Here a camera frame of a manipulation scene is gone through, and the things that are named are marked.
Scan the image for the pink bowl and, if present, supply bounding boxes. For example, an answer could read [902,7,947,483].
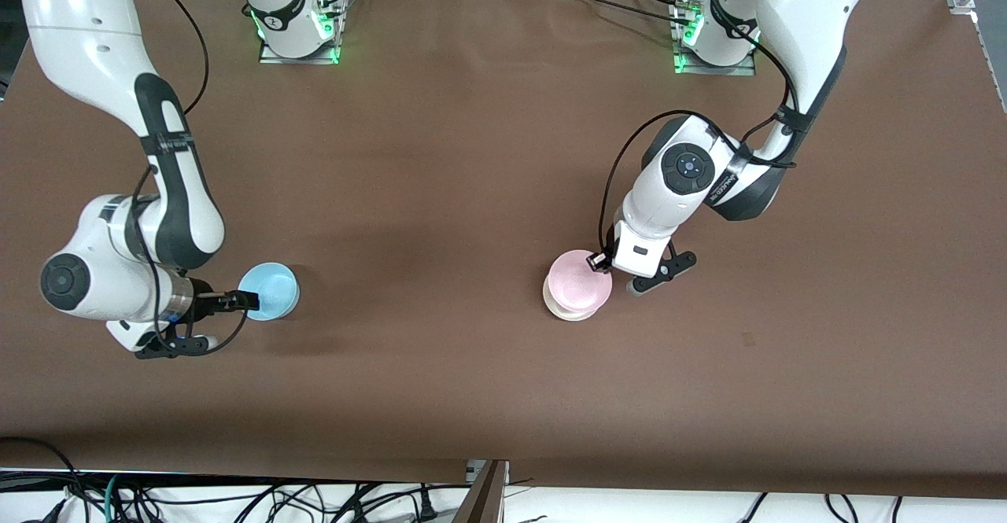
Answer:
[547,249,614,312]

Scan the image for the black looped floor cable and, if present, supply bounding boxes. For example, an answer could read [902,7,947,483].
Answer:
[0,436,86,523]

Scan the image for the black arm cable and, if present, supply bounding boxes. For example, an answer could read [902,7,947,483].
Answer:
[597,0,801,263]
[128,0,250,353]

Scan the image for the teal floor cable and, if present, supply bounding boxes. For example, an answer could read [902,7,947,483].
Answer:
[104,474,127,523]

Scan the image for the brown table frame beam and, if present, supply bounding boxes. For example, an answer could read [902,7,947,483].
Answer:
[452,460,509,523]

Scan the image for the white bowl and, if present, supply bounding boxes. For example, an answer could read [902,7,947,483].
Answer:
[542,274,604,322]

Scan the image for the brown table cover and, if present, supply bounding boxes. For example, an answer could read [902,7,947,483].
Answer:
[0,0,1007,500]

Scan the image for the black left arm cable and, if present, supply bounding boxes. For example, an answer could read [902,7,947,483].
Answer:
[597,0,801,263]

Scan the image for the black floor cable bundle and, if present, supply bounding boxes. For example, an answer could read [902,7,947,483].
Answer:
[126,480,441,523]

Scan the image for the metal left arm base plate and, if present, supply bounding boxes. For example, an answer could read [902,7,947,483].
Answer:
[673,0,757,77]

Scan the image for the black cable on table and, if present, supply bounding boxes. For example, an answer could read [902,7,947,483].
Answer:
[538,0,695,27]

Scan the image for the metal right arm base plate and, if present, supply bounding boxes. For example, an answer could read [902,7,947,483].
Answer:
[258,0,342,66]

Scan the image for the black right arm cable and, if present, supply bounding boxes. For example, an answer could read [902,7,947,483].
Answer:
[128,0,250,353]

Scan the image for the blue bowl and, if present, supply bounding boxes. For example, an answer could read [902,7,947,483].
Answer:
[238,262,301,322]

